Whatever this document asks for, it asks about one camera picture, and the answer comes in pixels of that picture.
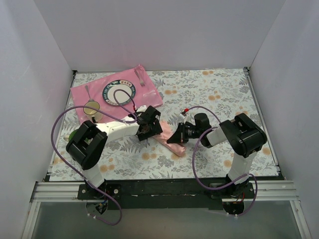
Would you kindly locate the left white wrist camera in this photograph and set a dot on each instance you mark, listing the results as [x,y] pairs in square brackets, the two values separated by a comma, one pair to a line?
[141,108]

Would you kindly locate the silver spoon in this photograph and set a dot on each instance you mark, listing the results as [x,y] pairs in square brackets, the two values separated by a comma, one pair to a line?
[90,98]

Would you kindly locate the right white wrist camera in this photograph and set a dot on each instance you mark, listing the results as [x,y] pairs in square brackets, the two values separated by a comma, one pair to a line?
[187,118]

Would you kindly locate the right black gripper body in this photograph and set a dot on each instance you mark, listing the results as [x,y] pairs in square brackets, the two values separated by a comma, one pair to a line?
[182,133]

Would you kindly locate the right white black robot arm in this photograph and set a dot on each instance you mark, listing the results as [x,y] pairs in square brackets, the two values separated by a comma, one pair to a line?
[244,137]

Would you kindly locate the cream enamel mug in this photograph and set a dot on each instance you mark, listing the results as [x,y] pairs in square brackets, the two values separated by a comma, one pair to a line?
[91,112]

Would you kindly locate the green interior floral mug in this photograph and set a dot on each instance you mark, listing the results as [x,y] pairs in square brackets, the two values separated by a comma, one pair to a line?
[67,138]

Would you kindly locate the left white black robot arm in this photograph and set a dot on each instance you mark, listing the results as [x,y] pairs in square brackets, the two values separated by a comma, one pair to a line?
[87,144]

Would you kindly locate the pink floral placemat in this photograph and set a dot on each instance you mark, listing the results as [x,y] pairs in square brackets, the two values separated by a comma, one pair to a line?
[147,95]

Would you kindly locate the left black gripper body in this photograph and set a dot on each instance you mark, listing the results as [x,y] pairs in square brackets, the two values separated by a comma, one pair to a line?
[151,128]

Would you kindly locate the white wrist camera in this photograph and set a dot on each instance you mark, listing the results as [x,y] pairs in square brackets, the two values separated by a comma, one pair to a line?
[187,118]
[141,108]

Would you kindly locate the white plate dark rim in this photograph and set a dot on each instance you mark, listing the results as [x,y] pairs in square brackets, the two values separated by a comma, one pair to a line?
[119,92]

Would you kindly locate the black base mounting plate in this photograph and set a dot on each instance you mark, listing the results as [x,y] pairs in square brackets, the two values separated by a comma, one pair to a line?
[169,194]

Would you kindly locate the salmon pink satin napkin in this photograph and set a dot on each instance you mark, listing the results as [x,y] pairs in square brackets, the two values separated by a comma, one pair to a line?
[163,137]

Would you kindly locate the silver fork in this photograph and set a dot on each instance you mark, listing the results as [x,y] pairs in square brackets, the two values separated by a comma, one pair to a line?
[141,81]

